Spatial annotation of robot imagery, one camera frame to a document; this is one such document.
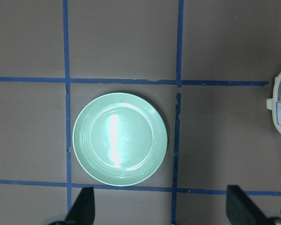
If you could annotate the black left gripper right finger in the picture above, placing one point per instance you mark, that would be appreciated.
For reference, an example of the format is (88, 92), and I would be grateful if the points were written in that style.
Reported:
(241, 210)

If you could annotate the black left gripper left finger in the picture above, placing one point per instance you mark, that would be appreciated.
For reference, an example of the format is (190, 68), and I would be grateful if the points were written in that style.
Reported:
(83, 209)

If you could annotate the green plate on left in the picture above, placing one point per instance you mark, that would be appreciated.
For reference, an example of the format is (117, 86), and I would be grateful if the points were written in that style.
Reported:
(119, 139)

